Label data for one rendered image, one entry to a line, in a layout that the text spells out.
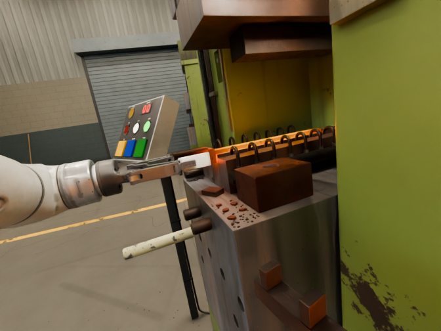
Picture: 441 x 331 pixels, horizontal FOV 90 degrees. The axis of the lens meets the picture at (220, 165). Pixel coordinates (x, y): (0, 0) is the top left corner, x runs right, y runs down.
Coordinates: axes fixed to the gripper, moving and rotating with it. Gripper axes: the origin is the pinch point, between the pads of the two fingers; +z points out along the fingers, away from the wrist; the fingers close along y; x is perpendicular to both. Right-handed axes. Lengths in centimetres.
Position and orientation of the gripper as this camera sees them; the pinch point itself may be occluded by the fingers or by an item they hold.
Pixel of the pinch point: (193, 159)
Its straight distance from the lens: 52.5
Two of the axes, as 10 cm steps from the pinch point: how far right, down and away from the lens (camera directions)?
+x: -1.5, -9.6, -2.2
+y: 3.6, 1.5, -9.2
